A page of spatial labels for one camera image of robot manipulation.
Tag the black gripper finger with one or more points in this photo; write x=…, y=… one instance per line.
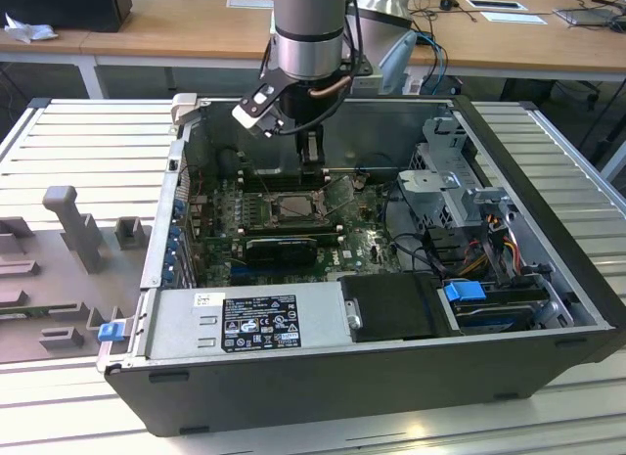
x=303, y=156

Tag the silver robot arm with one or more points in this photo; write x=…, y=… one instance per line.
x=308, y=14

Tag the black RAM slot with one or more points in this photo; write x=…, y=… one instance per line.
x=274, y=177
x=323, y=236
x=288, y=226
x=274, y=185

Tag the CPU socket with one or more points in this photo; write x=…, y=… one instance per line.
x=275, y=216

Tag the coin cell battery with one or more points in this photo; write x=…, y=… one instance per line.
x=359, y=182

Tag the black round capacitor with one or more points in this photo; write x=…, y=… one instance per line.
x=228, y=162

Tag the black graphics card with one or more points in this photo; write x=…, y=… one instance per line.
x=281, y=253

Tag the pale blue teach pendant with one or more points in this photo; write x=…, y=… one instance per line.
x=397, y=63

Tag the green motherboard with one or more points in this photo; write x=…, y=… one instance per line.
x=362, y=249

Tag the grey case lid latch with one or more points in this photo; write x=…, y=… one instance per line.
x=185, y=107

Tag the wooden desk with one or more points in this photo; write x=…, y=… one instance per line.
x=195, y=29

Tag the metal drive cage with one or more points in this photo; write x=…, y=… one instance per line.
x=440, y=191

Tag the black plastic shroud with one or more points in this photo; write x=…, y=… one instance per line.
x=391, y=305

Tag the black computer mouse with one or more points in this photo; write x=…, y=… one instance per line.
x=446, y=3

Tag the grey power supply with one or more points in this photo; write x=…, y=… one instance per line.
x=176, y=323

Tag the blue disk carrier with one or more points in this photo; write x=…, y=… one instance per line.
x=464, y=291

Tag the white paper sheet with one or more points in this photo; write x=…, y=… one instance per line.
x=513, y=17

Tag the black open PC case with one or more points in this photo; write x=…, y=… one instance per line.
x=342, y=391

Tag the blue case latch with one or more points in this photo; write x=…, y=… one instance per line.
x=110, y=332

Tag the black box on desk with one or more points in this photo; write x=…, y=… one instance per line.
x=63, y=7

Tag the grey parts rack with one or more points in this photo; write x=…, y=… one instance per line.
x=58, y=274

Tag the crumpled white paper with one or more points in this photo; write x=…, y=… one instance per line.
x=29, y=30

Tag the grey laptop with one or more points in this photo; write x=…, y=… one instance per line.
x=587, y=17

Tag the green RAM stick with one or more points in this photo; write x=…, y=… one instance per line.
x=29, y=312

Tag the black camera bracket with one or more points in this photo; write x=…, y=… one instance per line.
x=252, y=98

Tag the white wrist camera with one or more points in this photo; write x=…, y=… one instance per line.
x=249, y=118

